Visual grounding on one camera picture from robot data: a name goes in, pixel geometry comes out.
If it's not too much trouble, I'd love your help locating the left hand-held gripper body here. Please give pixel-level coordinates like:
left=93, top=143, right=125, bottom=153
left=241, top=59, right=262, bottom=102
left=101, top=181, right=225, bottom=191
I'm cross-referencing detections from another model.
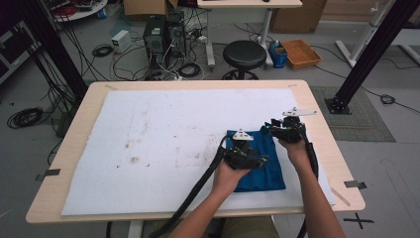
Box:
left=223, top=128, right=263, bottom=171

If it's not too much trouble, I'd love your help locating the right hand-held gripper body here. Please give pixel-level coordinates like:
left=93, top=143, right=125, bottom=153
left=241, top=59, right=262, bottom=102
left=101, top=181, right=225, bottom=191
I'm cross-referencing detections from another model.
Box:
left=270, top=106, right=318, bottom=144

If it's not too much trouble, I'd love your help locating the blue t-shirt with white print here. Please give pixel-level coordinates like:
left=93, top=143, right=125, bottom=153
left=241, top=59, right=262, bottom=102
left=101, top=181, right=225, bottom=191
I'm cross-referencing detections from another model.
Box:
left=226, top=127, right=287, bottom=193

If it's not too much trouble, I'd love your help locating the person's right hand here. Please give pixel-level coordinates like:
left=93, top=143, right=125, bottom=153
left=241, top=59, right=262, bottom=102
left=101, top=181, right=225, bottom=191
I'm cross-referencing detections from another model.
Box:
left=277, top=137, right=313, bottom=171

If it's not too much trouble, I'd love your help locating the person's left hand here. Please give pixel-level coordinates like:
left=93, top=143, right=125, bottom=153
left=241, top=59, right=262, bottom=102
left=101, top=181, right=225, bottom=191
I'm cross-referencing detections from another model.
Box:
left=211, top=160, right=253, bottom=200

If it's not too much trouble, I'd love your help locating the blue box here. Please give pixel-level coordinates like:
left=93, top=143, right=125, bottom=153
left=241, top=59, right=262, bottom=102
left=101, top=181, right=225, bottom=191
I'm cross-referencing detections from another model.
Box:
left=267, top=40, right=288, bottom=69

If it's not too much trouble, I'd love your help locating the grey floor mat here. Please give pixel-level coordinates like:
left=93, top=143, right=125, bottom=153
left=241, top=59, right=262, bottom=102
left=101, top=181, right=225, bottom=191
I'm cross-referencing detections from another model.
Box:
left=310, top=85, right=396, bottom=144

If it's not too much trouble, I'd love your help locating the orange tray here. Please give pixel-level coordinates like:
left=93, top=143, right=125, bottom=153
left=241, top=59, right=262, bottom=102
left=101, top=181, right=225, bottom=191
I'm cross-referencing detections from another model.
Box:
left=280, top=39, right=323, bottom=70

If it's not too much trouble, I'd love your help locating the black round stool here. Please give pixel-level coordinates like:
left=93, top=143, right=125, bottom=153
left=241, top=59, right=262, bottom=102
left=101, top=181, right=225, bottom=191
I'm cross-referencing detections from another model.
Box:
left=221, top=40, right=267, bottom=81

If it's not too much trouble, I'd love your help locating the thin wooden stick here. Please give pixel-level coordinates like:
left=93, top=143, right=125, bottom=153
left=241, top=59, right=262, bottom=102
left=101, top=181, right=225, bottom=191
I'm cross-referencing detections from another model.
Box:
left=330, top=186, right=352, bottom=208

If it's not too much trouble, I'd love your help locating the black tape strip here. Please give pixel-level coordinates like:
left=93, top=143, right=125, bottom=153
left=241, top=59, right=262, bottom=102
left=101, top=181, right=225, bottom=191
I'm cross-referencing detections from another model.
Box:
left=344, top=179, right=368, bottom=190
left=35, top=168, right=61, bottom=182

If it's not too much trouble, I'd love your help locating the white table mat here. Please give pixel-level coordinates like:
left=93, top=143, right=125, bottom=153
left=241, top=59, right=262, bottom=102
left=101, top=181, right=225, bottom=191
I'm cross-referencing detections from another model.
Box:
left=60, top=87, right=337, bottom=216

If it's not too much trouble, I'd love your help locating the large brown cardboard box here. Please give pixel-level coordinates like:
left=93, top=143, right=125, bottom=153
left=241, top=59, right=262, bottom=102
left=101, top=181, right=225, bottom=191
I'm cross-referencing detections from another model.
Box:
left=270, top=0, right=328, bottom=35

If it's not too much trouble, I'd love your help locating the white desk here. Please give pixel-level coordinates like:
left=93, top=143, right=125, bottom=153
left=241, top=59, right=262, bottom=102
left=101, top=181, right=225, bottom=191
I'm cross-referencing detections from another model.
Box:
left=196, top=0, right=303, bottom=69

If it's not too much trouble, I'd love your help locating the white metal stand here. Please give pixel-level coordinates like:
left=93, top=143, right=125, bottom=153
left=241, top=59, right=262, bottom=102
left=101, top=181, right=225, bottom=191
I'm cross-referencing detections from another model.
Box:
left=335, top=0, right=397, bottom=69

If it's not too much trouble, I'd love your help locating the black computer tower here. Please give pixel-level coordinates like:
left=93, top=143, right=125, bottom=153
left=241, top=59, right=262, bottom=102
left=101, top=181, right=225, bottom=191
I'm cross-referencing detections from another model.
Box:
left=143, top=14, right=168, bottom=73
left=165, top=11, right=188, bottom=61

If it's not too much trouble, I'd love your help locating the white power supply box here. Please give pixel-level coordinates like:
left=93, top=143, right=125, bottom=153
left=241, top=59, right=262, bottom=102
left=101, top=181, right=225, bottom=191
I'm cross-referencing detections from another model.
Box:
left=110, top=29, right=133, bottom=55

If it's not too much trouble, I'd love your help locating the round white table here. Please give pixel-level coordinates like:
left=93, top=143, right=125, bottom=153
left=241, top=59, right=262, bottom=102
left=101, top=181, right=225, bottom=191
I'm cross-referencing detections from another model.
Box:
left=43, top=0, right=109, bottom=24

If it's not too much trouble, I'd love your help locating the grey metal rack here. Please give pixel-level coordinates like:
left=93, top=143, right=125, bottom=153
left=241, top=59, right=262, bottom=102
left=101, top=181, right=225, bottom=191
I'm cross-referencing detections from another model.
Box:
left=0, top=20, right=42, bottom=85

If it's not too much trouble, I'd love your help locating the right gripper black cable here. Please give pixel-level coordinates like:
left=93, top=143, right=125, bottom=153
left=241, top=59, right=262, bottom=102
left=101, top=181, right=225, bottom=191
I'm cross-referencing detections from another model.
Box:
left=295, top=125, right=320, bottom=238

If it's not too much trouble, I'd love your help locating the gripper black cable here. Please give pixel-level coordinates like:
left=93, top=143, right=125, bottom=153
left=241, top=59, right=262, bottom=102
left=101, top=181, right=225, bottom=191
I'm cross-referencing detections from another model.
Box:
left=295, top=125, right=320, bottom=238
left=149, top=134, right=233, bottom=238

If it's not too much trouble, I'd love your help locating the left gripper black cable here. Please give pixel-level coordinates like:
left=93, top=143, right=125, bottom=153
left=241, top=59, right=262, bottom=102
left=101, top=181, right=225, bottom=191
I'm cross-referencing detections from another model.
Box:
left=149, top=134, right=233, bottom=238

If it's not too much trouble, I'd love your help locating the small black cable coil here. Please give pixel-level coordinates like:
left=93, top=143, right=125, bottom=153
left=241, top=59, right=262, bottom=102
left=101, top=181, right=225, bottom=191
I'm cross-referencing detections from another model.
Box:
left=379, top=93, right=397, bottom=106

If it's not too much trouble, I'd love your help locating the black frame post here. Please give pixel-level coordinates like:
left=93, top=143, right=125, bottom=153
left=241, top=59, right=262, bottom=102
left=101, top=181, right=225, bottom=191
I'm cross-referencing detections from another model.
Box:
left=19, top=0, right=89, bottom=100
left=325, top=0, right=420, bottom=115

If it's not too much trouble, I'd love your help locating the large black cable coil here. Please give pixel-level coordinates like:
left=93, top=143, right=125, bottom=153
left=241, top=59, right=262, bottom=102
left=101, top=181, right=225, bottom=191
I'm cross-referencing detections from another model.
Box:
left=6, top=107, right=45, bottom=130

